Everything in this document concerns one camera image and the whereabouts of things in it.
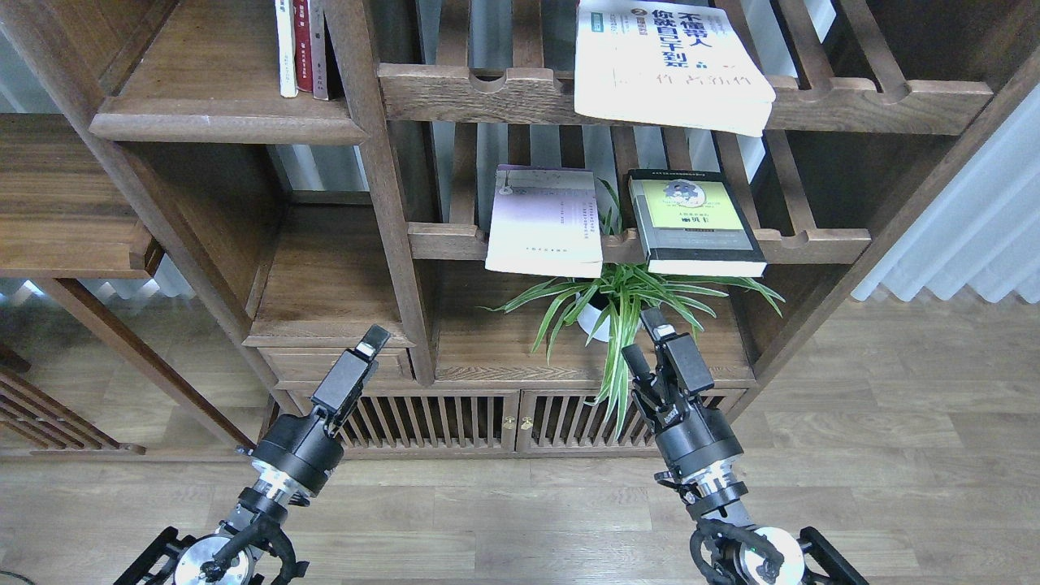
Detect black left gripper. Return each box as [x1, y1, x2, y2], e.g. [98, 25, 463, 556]
[252, 325, 391, 495]

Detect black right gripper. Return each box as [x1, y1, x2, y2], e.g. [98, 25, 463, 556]
[622, 308, 743, 485]

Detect yellow and grey book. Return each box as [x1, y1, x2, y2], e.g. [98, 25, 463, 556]
[627, 169, 768, 278]

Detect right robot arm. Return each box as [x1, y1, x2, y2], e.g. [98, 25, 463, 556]
[623, 308, 865, 584]

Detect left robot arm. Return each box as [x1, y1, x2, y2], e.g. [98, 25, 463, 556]
[116, 325, 390, 584]

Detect white plant pot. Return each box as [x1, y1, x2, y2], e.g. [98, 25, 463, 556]
[577, 293, 619, 342]

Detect green spider plant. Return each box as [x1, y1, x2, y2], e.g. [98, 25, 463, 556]
[499, 202, 782, 433]

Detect dark wooden bookshelf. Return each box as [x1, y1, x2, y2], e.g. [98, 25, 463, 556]
[2, 1, 1038, 449]

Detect pale purple book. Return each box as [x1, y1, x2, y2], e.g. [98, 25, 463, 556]
[484, 164, 603, 279]

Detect large white book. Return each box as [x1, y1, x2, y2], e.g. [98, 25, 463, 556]
[574, 1, 776, 137]

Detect white curtain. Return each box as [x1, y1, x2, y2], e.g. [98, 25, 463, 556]
[853, 90, 1039, 304]

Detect grey upright book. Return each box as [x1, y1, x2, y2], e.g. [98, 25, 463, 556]
[308, 0, 330, 101]

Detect white upright book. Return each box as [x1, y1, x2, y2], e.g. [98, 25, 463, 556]
[275, 0, 298, 98]

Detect red upright book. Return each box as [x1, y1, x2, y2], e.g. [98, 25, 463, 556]
[292, 0, 314, 93]

